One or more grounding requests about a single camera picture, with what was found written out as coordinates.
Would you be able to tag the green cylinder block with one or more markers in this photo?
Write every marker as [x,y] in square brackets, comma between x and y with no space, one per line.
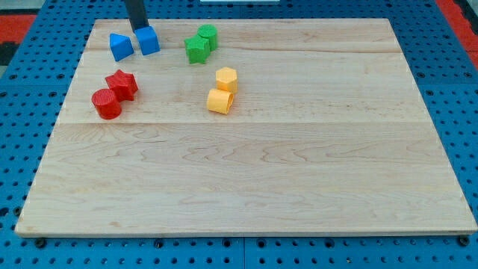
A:
[209,32]

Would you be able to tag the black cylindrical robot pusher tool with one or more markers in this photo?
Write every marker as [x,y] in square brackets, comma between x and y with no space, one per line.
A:
[136,14]

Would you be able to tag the green star block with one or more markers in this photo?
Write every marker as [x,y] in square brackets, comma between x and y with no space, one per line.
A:
[197,49]

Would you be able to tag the light wooden board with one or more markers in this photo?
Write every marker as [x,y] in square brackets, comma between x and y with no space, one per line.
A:
[327,135]

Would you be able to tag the yellow hexagon block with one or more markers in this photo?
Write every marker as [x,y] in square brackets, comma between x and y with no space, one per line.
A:
[227,80]

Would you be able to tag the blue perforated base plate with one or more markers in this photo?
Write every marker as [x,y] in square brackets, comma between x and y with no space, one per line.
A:
[36,81]

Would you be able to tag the red star block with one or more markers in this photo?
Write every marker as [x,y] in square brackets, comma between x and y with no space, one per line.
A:
[123,84]

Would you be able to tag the red cylinder block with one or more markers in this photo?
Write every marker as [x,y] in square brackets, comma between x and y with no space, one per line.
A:
[106,104]

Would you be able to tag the blue triangular prism block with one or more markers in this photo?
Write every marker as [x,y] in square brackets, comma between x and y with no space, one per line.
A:
[121,46]

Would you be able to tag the yellow cylinder block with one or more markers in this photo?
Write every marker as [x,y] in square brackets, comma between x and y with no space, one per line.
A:
[219,101]

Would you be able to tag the blue cube block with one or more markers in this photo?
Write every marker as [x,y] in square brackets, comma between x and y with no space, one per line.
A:
[148,40]

